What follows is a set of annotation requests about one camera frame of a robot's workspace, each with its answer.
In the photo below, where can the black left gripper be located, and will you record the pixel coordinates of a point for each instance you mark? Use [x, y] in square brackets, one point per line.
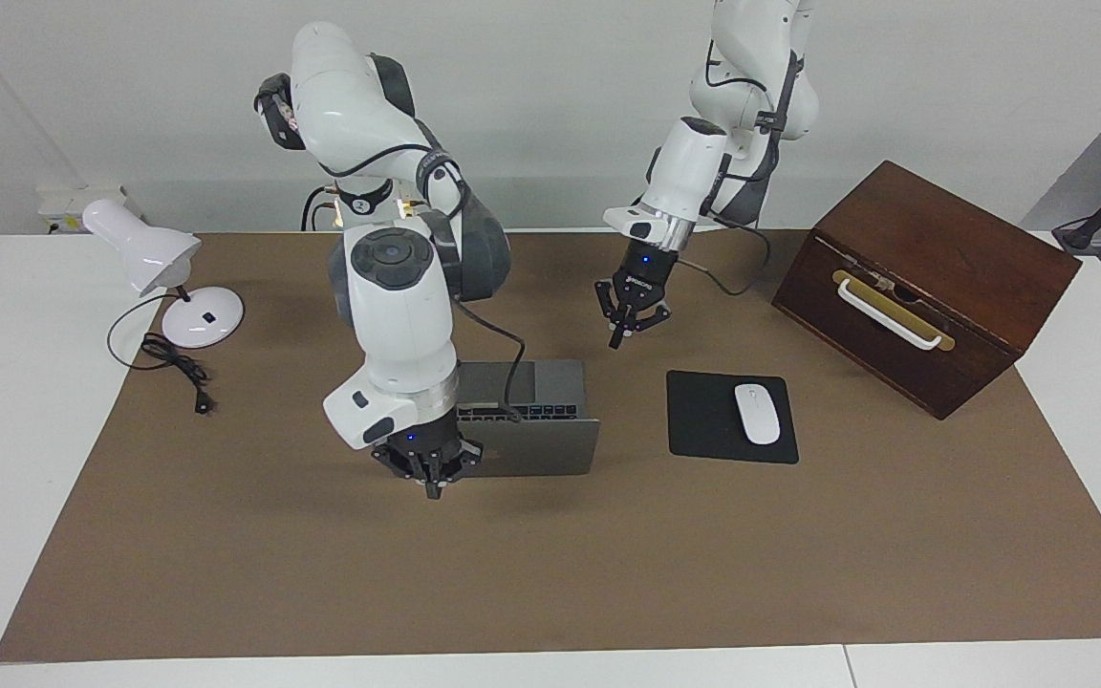
[646, 272]

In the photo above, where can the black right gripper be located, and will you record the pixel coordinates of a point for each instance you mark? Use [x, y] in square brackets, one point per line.
[426, 441]

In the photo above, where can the grey aluminium laptop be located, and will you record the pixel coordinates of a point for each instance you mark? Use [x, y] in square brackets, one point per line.
[560, 449]

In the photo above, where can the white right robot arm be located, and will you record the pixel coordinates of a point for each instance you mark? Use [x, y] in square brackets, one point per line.
[398, 315]

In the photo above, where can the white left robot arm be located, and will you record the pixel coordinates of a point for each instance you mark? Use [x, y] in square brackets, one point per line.
[694, 162]

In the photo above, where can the black mouse pad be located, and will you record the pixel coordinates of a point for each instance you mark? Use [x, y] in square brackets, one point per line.
[703, 420]

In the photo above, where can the white computer mouse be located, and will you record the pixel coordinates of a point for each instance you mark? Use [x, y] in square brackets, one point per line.
[757, 414]

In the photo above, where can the brown table mat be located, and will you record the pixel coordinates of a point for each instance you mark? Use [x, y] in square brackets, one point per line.
[550, 573]

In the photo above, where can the white desk lamp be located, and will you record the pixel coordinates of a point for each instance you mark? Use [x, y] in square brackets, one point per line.
[202, 325]

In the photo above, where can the dark brown wooden box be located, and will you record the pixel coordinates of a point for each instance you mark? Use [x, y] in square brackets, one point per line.
[942, 239]

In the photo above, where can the white wall power strip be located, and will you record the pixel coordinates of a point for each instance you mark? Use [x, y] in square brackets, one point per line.
[82, 203]

